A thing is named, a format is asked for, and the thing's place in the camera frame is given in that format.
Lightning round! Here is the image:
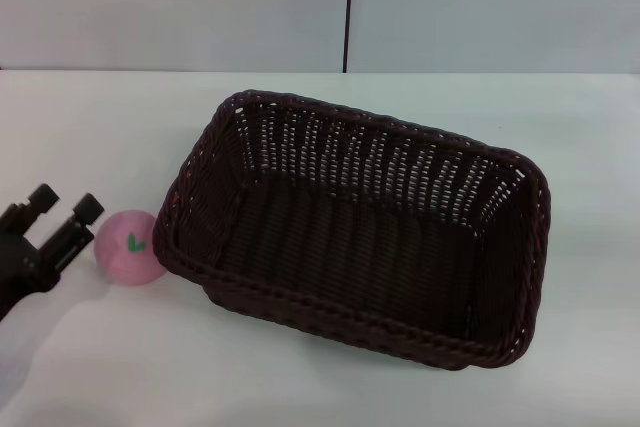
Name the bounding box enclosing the pink peach ball toy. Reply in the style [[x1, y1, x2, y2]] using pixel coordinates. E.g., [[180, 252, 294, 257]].
[[93, 210, 169, 290]]

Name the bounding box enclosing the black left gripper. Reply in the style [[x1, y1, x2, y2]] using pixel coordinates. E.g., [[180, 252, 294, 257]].
[[0, 183, 107, 322]]

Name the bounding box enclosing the dark brown woven basket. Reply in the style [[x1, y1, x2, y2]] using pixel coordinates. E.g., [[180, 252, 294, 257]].
[[151, 89, 554, 374]]

